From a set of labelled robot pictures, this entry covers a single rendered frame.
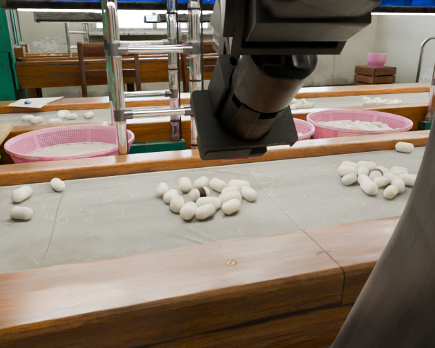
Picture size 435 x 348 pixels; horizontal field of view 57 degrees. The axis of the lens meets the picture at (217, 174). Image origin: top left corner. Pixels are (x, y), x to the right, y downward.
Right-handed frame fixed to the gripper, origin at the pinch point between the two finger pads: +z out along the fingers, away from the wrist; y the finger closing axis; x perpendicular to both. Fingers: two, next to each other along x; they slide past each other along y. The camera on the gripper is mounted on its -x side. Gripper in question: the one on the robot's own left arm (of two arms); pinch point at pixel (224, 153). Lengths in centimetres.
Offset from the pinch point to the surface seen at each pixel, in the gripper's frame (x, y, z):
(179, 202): 1.7, 4.1, 12.9
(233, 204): 3.5, -3.4, 11.1
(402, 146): -9, -48, 26
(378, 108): -33, -68, 52
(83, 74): -155, 22, 208
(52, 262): 8.7, 20.9, 7.5
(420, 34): -309, -444, 352
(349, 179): 0.5, -26.0, 15.1
